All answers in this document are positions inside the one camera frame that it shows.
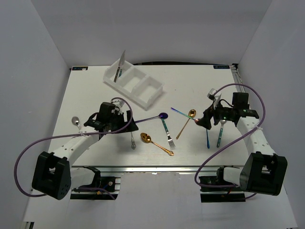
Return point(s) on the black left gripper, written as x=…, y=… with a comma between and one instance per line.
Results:
x=128, y=115

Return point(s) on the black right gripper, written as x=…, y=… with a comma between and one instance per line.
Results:
x=205, y=121

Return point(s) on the ornate silver fork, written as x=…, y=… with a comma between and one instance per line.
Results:
x=133, y=144

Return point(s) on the dark handled steak knife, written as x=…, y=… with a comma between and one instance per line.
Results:
x=121, y=62

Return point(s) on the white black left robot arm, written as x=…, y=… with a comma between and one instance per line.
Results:
x=54, y=175

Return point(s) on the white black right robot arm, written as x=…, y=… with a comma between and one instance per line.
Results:
x=264, y=171

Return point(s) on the rainbow iridescent spoon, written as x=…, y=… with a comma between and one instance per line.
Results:
x=183, y=113

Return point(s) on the slim gold spoon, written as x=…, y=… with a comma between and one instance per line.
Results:
x=191, y=114

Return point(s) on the ornate gold spoon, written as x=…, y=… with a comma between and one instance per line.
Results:
x=147, y=139

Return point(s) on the blue iridescent fork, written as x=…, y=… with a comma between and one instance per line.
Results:
x=207, y=139

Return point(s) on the purple blue iridescent spoon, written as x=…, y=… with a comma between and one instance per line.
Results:
x=160, y=116

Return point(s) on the white three-compartment plastic tray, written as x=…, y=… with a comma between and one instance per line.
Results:
x=135, y=84

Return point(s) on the right blue corner label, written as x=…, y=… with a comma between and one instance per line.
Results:
x=221, y=66

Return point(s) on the blue corner label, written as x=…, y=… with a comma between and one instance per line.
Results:
x=221, y=66
x=79, y=68

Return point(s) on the left blue corner label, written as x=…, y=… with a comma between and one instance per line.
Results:
x=79, y=68

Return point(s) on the teal handled silver spoon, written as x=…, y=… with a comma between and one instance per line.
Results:
x=222, y=122

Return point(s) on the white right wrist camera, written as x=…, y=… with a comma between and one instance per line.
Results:
x=213, y=95

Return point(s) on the teal handled silver fork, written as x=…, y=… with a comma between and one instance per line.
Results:
x=170, y=140

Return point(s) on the pink handled silver spoon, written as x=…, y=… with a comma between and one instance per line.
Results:
x=75, y=121

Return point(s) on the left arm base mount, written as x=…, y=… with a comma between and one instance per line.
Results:
x=88, y=183

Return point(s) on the aluminium table frame rail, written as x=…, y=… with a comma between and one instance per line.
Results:
x=249, y=122

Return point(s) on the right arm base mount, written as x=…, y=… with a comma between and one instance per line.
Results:
x=219, y=194

